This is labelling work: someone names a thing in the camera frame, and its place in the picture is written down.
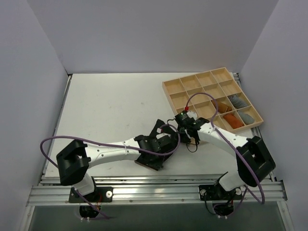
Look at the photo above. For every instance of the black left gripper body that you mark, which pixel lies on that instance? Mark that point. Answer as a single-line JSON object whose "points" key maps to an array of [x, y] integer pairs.
{"points": [[164, 135]]}

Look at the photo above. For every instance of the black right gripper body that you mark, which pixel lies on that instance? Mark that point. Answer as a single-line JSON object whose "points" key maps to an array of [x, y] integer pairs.
{"points": [[184, 130]]}

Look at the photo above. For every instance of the black pinstriped underwear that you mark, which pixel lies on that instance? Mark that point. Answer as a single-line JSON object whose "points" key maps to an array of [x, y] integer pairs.
{"points": [[154, 162]]}

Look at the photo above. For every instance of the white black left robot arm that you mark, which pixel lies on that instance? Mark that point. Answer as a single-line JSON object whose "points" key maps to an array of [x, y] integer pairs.
{"points": [[78, 156]]}

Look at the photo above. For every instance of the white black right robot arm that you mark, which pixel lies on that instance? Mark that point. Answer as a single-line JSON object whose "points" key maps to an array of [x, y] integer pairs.
{"points": [[253, 159]]}

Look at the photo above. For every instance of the brown rolled cloth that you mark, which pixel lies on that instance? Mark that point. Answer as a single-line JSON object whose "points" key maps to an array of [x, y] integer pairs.
{"points": [[222, 107]]}

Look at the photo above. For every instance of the orange rolled cloth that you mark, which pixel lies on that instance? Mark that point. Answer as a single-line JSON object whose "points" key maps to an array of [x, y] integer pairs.
{"points": [[233, 121]]}

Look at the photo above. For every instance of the wooden compartment tray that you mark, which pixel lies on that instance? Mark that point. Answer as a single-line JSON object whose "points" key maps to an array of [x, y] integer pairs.
{"points": [[215, 95]]}

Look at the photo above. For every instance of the grey striped rolled cloth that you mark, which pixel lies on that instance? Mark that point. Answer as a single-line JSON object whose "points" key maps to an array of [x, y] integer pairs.
{"points": [[237, 102]]}

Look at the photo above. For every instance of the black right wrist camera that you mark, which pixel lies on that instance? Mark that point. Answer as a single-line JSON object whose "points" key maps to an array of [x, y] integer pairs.
{"points": [[185, 118]]}

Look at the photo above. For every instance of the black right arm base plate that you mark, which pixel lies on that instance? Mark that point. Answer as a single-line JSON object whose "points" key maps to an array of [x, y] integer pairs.
{"points": [[213, 192]]}

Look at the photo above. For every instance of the aluminium rail frame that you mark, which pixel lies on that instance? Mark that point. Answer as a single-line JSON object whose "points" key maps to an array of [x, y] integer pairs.
{"points": [[110, 107]]}

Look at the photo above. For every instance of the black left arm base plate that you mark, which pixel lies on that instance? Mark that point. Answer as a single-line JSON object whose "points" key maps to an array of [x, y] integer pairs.
{"points": [[100, 195]]}

